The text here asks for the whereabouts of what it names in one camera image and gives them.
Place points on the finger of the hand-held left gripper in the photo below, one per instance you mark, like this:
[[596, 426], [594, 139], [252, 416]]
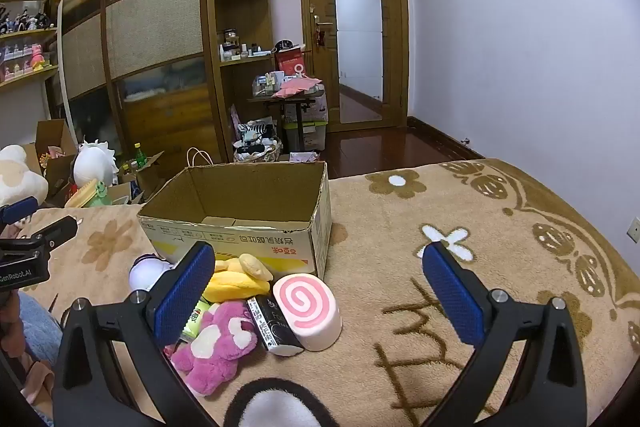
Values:
[[20, 209], [55, 231]]

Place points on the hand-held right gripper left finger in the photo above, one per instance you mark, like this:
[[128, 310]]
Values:
[[182, 294]]

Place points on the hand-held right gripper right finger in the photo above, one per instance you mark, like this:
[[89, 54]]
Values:
[[452, 302]]

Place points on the purple and white plush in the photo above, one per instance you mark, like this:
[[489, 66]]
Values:
[[145, 272]]

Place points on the yellow plush toy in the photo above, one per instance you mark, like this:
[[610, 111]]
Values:
[[232, 284]]

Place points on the pink bear plush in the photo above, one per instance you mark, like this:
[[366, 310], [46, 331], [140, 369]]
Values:
[[220, 347]]

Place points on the black and white pouch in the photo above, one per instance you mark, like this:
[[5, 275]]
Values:
[[272, 324]]

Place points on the printed cardboard box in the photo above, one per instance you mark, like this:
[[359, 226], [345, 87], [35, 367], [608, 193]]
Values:
[[260, 202]]

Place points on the pink swirl roll plush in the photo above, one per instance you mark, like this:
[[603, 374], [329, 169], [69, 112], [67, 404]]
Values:
[[307, 312]]

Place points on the cream plush dog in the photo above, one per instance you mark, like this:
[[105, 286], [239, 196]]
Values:
[[17, 177]]

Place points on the green frog toy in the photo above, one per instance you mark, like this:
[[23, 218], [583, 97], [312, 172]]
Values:
[[92, 196]]

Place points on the person's jeans leg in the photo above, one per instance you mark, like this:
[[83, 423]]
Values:
[[42, 332]]

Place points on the open brown cardboard box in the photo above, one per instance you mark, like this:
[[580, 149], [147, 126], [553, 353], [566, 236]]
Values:
[[52, 142]]

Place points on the white haired plush doll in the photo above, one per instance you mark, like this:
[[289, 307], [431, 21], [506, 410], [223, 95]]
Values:
[[95, 162]]

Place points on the green glass bottle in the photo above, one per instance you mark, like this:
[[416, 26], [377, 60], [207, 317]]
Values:
[[141, 155]]

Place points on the white paper bag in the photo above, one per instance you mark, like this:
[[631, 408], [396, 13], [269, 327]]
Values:
[[200, 157]]

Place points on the row of small figurines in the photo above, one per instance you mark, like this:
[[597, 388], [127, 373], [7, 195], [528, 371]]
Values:
[[25, 57]]

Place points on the woven basket of clutter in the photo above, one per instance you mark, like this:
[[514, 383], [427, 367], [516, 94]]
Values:
[[257, 144]]

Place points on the white storage box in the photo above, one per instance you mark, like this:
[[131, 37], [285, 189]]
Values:
[[307, 127]]

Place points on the wooden wardrobe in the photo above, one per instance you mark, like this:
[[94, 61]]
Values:
[[150, 37]]

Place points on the wooden corner shelf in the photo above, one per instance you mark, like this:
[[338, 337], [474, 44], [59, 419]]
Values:
[[240, 77]]

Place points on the small dark side table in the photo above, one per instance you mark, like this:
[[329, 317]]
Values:
[[295, 99]]

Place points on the pink cloth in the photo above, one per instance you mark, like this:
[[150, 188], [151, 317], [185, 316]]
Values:
[[297, 87]]

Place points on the red paper bag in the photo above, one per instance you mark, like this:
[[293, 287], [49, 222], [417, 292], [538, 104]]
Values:
[[291, 63]]

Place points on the wall socket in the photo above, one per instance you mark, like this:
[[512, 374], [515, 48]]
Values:
[[634, 229]]

